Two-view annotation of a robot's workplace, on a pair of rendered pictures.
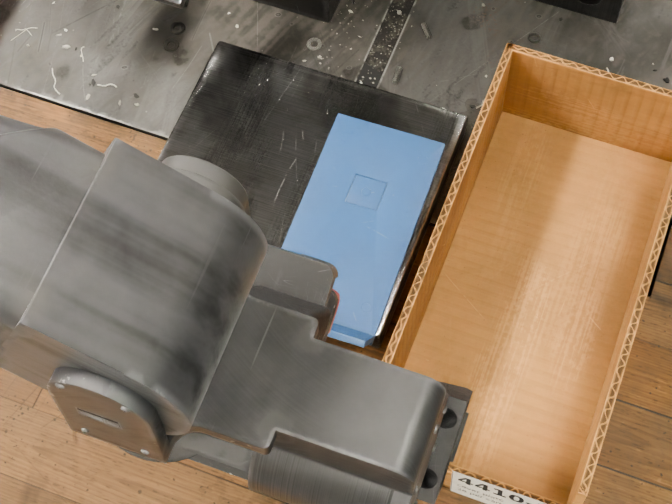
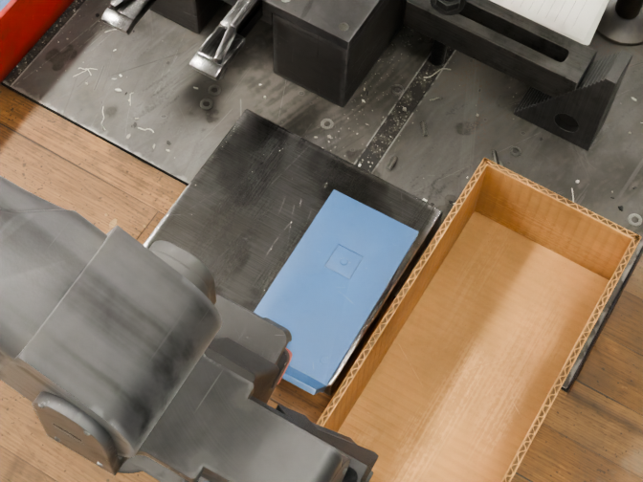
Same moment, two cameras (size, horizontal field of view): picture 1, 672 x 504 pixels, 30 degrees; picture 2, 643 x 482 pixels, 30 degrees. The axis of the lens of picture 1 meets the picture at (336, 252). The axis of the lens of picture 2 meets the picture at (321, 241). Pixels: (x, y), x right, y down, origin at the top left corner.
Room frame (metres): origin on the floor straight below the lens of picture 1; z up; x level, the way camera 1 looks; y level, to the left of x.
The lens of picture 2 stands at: (-0.01, -0.03, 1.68)
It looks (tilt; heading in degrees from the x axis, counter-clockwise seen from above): 62 degrees down; 5
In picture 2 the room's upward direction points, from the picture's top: 3 degrees clockwise
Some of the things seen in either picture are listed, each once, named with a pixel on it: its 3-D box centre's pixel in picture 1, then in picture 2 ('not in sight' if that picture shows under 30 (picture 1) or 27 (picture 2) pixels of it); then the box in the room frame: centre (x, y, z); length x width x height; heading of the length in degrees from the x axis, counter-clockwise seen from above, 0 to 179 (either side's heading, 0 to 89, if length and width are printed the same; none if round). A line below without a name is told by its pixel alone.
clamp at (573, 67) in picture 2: not in sight; (491, 43); (0.56, -0.11, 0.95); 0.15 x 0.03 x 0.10; 66
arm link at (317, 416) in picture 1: (275, 376); (213, 422); (0.16, 0.02, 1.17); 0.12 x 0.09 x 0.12; 67
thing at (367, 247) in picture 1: (350, 223); (324, 286); (0.35, -0.01, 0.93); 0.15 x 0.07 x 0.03; 158
